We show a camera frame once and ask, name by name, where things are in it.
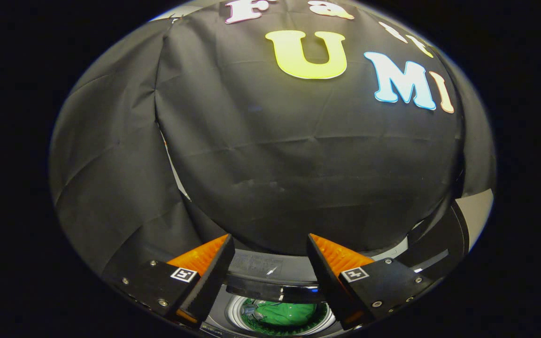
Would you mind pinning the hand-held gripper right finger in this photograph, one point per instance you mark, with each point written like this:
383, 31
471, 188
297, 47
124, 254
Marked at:
329, 277

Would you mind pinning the black backdrop cloth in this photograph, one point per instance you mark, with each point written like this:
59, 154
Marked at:
275, 164

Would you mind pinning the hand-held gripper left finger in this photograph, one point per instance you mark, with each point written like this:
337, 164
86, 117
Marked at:
212, 277

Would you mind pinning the green polo shirt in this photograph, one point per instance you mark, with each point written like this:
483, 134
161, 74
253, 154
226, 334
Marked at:
289, 313

